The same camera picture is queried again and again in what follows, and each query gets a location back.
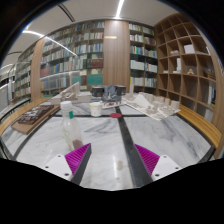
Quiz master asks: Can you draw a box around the white cup yellow rim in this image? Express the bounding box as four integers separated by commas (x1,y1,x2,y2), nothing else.
88,101,104,118

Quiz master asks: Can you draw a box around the large wooden bookshelf unit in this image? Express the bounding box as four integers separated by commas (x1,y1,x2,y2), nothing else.
9,20,106,101

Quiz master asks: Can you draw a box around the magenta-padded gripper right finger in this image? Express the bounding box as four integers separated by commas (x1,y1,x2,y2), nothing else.
133,143,183,183

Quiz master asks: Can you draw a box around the small flat white model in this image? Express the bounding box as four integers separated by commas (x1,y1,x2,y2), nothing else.
99,99,126,110

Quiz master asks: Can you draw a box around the clear plastic bottle white cap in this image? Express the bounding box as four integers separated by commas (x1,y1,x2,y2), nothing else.
59,100,84,153

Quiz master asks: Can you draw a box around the wooden cubby shelf unit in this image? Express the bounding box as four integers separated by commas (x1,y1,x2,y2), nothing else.
153,12,224,134

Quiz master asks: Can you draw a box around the straight ceiling light strip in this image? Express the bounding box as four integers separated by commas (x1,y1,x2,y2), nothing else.
114,0,125,20

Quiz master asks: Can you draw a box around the narrow dark bookshelf unit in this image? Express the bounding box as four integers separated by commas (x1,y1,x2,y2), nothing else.
128,21,159,95

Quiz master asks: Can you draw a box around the white columned building model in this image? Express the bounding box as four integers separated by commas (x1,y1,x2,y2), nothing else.
49,82,93,105

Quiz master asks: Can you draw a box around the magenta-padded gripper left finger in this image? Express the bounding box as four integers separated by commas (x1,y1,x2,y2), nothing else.
42,142,93,186

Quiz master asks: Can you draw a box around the white city block model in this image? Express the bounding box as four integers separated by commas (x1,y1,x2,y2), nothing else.
121,91,182,121

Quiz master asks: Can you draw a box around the dark grey building model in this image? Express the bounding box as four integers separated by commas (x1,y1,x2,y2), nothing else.
90,84,128,103

